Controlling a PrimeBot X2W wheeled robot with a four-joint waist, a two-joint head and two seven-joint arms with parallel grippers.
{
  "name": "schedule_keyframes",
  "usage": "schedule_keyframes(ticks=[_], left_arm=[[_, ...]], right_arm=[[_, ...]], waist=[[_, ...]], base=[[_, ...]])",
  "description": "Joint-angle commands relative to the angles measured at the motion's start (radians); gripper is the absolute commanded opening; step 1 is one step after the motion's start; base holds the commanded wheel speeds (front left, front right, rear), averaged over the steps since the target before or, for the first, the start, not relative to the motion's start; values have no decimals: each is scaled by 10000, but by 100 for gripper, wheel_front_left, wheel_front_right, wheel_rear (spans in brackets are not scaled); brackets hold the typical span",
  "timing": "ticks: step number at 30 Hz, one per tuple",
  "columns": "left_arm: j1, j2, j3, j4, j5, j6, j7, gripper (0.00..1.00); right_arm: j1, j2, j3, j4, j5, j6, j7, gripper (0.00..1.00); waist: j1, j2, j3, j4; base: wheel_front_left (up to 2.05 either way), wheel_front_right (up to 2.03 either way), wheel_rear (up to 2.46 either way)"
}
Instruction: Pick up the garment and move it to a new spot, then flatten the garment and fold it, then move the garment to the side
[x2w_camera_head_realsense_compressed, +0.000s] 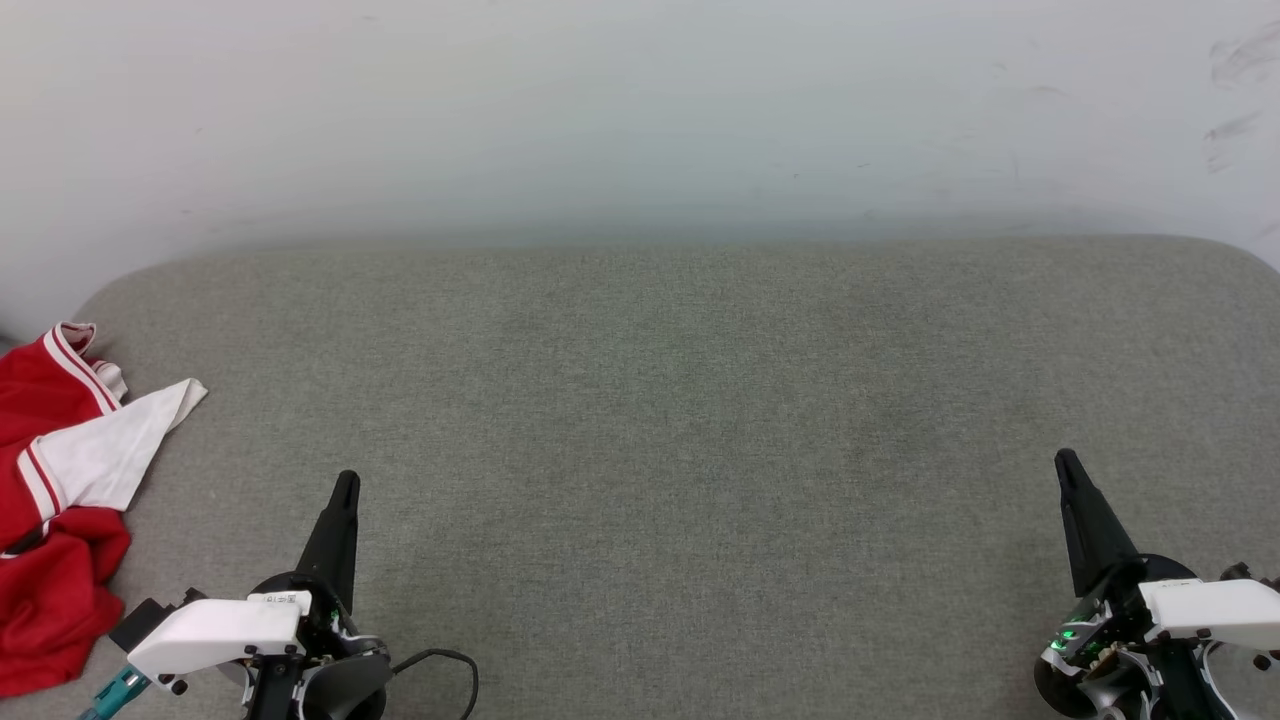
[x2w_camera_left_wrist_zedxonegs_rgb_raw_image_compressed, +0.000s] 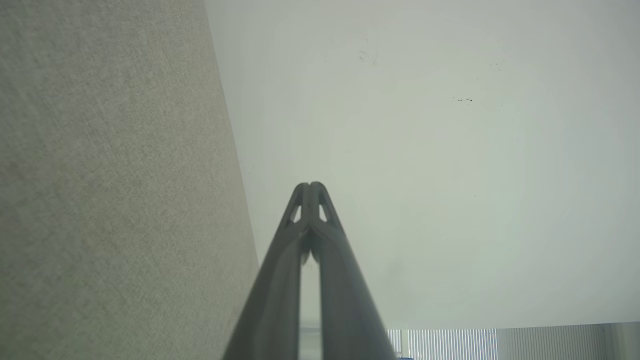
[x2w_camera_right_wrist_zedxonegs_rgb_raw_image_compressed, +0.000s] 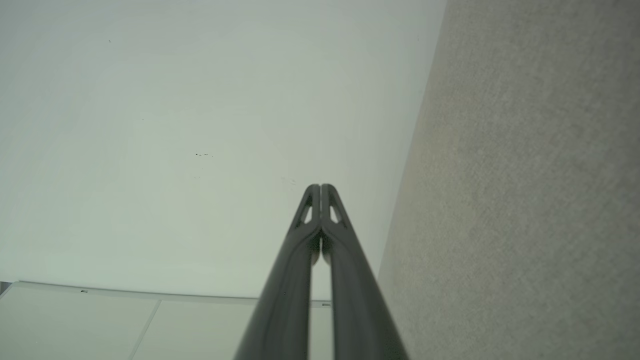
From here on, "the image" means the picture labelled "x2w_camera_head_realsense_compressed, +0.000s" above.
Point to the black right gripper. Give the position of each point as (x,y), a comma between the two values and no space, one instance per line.
(1100,625)

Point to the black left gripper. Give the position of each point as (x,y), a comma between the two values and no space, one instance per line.
(325,630)

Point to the red and white basketball jersey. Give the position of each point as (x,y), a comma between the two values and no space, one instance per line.
(55,590)

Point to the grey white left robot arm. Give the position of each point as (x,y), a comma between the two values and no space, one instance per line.
(340,690)

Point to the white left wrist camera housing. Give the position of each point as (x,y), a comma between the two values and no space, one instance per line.
(215,632)

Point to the black left wrist camera plug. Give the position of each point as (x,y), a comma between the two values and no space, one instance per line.
(155,612)

